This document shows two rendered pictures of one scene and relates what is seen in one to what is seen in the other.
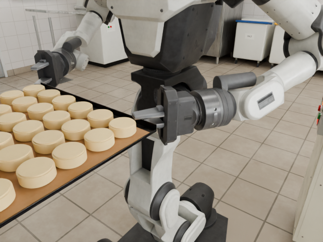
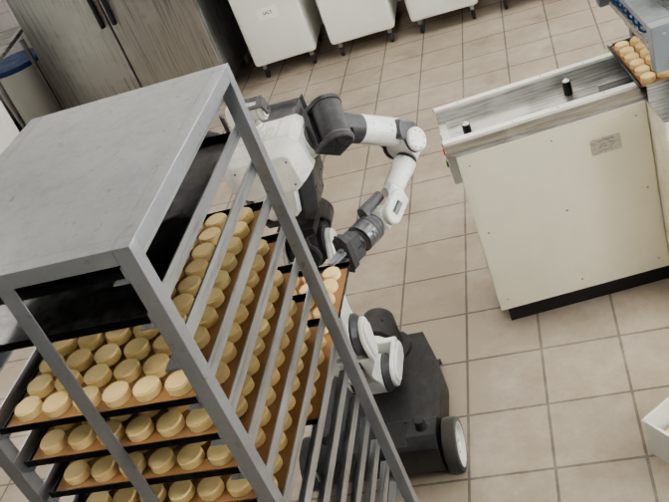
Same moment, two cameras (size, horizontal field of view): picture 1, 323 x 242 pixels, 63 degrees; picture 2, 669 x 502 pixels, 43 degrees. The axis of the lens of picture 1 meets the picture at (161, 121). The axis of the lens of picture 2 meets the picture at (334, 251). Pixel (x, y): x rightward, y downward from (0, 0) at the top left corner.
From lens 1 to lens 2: 1.95 m
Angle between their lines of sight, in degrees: 16
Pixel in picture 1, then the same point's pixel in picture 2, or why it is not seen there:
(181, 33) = (312, 189)
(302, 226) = (501, 287)
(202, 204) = (387, 330)
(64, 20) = not seen: outside the picture
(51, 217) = not seen: hidden behind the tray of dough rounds
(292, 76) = (403, 177)
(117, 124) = (329, 274)
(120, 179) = not seen: hidden behind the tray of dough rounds
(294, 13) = (381, 137)
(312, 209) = (498, 263)
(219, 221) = (415, 340)
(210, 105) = (368, 231)
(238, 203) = (425, 314)
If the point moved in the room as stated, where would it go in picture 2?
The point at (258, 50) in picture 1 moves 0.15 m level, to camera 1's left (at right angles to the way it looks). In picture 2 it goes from (300, 31) to (284, 40)
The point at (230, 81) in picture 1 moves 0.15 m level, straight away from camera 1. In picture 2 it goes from (369, 207) to (356, 186)
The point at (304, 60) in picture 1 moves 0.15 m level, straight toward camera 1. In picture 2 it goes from (405, 161) to (409, 185)
